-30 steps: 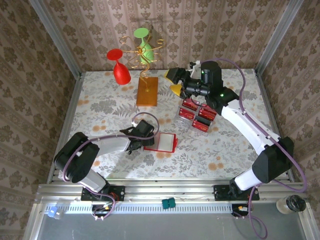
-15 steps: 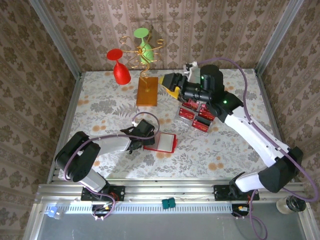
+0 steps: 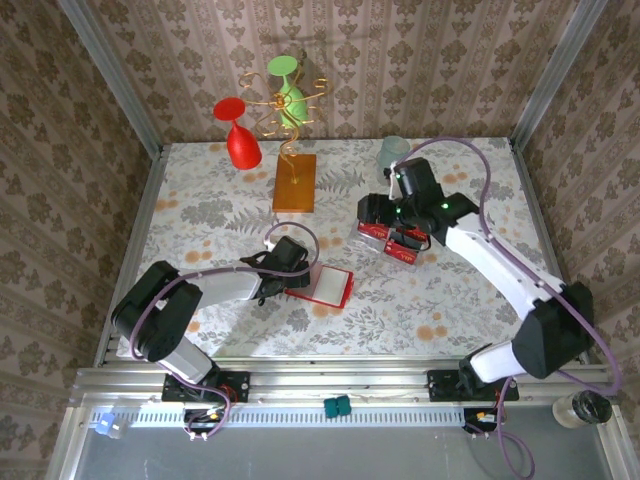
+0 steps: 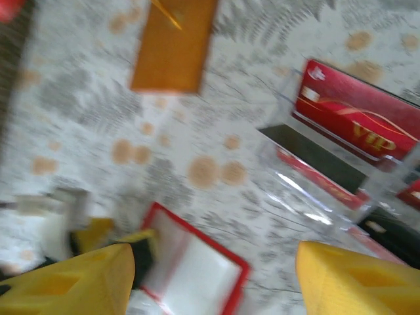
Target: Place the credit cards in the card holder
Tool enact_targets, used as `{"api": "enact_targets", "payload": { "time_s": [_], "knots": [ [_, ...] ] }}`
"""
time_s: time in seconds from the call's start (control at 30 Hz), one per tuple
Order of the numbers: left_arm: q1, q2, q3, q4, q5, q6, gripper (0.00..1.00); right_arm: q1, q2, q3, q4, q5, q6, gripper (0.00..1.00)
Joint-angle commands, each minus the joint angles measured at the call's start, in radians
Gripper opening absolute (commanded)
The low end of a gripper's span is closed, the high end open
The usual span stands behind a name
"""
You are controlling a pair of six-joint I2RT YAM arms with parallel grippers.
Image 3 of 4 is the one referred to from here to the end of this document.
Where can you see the red card holder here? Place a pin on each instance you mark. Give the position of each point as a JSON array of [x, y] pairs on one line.
[[332, 287]]

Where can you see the clear acrylic card stand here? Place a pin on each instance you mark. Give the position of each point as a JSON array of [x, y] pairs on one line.
[[362, 246]]

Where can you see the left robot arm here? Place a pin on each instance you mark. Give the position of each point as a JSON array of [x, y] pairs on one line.
[[225, 285]]

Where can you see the clear bluish plastic cup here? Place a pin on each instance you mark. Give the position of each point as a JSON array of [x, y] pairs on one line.
[[387, 150]]

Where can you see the red wine glass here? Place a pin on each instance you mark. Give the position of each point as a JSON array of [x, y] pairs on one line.
[[244, 147]]

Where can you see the teal connector block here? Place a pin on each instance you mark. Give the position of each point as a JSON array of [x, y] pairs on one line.
[[337, 407]]

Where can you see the green wine glass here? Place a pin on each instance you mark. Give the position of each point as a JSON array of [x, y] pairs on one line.
[[291, 107]]

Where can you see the black terminal with yellow plug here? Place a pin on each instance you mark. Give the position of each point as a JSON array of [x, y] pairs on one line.
[[480, 419], [200, 419]]

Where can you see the grey metal tray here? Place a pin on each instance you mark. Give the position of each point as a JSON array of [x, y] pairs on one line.
[[325, 455]]

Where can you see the glass jar with black lid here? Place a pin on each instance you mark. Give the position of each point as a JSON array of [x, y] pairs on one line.
[[582, 409]]

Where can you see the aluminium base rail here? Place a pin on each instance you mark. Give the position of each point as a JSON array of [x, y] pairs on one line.
[[340, 380]]

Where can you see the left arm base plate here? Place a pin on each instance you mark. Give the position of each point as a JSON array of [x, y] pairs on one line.
[[235, 386]]

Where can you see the aluminium table side rail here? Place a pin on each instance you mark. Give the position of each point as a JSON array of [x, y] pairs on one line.
[[139, 225], [550, 250]]

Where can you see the aluminium frame post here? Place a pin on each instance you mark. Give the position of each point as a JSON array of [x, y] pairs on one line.
[[116, 80], [555, 75]]

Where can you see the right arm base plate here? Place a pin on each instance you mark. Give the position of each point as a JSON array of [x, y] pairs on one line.
[[442, 386]]

